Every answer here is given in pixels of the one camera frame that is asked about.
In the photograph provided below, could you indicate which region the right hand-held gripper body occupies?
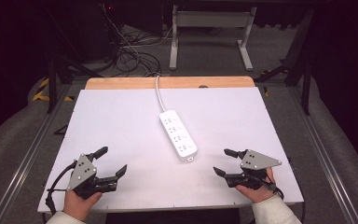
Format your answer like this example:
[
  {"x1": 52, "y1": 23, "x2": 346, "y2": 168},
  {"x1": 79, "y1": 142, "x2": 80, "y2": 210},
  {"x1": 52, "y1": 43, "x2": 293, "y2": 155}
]
[{"x1": 224, "y1": 148, "x2": 282, "y2": 190}]

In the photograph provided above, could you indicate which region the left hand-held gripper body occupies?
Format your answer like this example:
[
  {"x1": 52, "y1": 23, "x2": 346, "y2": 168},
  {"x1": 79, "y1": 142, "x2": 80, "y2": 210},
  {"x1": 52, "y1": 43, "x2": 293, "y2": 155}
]
[{"x1": 66, "y1": 151, "x2": 119, "y2": 201}]

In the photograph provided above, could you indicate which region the person's right hand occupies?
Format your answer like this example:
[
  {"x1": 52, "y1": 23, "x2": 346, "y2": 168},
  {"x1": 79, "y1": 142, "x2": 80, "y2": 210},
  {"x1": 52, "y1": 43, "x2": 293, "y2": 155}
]
[{"x1": 235, "y1": 167, "x2": 277, "y2": 204}]

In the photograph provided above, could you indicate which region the person's left hand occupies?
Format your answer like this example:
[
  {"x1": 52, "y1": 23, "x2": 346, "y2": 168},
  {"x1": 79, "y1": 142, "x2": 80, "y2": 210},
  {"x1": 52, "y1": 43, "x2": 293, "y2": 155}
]
[{"x1": 62, "y1": 189, "x2": 103, "y2": 223}]

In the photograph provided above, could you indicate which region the white table board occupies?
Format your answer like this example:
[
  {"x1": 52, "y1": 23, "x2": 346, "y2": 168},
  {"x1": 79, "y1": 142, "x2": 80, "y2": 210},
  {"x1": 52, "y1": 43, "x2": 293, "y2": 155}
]
[{"x1": 36, "y1": 86, "x2": 305, "y2": 215}]

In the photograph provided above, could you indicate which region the white power strip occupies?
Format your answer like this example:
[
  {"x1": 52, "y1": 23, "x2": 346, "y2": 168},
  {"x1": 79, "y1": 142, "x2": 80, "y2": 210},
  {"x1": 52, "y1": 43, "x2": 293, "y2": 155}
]
[{"x1": 158, "y1": 108, "x2": 199, "y2": 163}]

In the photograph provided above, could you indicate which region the black seat edge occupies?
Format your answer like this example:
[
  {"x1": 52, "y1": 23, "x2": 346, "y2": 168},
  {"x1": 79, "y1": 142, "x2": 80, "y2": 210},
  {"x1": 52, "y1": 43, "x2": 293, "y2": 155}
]
[{"x1": 104, "y1": 207, "x2": 241, "y2": 224}]

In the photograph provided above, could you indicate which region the black metal stand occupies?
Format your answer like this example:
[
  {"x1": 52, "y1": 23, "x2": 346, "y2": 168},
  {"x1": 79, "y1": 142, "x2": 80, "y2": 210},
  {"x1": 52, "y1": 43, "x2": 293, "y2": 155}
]
[
  {"x1": 46, "y1": 55, "x2": 104, "y2": 115},
  {"x1": 254, "y1": 8, "x2": 313, "y2": 117}
]

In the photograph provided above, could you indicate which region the yellow black hazard tape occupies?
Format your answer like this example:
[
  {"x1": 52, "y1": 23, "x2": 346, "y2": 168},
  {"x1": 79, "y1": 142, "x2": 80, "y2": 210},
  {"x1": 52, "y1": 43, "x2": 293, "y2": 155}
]
[{"x1": 32, "y1": 77, "x2": 76, "y2": 103}]

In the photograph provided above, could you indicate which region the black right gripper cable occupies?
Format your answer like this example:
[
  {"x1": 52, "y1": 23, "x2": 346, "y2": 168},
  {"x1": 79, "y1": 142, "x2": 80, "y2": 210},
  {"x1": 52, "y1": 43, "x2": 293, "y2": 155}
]
[{"x1": 243, "y1": 173, "x2": 306, "y2": 224}]

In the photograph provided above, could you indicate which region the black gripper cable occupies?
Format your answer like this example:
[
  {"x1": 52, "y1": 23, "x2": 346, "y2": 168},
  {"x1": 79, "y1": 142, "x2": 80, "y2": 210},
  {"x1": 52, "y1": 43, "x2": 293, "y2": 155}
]
[
  {"x1": 243, "y1": 173, "x2": 306, "y2": 224},
  {"x1": 44, "y1": 160, "x2": 78, "y2": 217}
]

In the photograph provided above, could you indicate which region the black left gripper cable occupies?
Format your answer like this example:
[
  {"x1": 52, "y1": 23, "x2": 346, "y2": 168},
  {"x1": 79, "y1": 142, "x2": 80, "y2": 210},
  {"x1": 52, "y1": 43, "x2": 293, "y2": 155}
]
[{"x1": 44, "y1": 160, "x2": 78, "y2": 217}]

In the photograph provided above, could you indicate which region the aluminium floor rail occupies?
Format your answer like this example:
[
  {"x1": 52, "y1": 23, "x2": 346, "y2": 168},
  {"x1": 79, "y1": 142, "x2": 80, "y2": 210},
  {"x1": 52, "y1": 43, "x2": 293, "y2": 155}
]
[
  {"x1": 287, "y1": 85, "x2": 358, "y2": 224},
  {"x1": 0, "y1": 83, "x2": 73, "y2": 224}
]

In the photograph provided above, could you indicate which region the white power strip cable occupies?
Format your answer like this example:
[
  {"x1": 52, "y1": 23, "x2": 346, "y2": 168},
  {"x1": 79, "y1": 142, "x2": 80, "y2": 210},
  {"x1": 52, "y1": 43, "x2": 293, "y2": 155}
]
[{"x1": 155, "y1": 75, "x2": 169, "y2": 114}]

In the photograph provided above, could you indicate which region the tangle of black floor cables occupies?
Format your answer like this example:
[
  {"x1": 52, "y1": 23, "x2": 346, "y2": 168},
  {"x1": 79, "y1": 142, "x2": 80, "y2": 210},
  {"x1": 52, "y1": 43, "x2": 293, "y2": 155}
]
[{"x1": 103, "y1": 23, "x2": 163, "y2": 78}]

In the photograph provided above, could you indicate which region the thin white floor cable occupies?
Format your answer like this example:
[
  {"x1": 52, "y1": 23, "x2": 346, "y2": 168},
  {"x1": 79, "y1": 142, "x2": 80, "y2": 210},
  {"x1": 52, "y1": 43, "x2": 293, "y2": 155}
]
[{"x1": 100, "y1": 3, "x2": 158, "y2": 77}]

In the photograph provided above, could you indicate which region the white metal desk frame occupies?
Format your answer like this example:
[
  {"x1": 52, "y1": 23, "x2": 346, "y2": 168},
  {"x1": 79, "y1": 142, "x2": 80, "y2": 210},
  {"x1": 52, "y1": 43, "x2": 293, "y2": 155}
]
[{"x1": 168, "y1": 4, "x2": 258, "y2": 72}]

